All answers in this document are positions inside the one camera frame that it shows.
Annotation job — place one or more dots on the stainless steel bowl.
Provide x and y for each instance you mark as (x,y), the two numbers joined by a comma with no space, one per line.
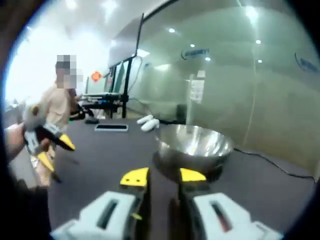
(195,142)

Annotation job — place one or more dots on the person's left hand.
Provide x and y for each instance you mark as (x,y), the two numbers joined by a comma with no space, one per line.
(15,142)

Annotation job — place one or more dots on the small black object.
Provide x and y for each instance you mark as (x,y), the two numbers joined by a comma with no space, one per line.
(91,121)

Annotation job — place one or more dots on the dark table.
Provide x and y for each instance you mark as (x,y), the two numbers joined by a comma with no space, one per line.
(100,160)

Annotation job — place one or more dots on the smartphone with pale case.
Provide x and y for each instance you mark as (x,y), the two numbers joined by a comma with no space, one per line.
(111,127)

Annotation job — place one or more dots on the person's black clothing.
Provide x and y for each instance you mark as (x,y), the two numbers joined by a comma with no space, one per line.
(27,215)

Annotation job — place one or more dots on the cluttered background desk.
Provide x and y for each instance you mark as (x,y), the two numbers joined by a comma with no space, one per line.
(105,100)

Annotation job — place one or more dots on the red diamond sign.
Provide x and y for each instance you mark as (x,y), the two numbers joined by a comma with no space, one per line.
(96,76)

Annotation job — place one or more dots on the black stand pole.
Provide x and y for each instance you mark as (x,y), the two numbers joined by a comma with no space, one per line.
(124,100)

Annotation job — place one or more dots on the black chair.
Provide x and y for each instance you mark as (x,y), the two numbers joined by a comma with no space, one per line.
(181,112)

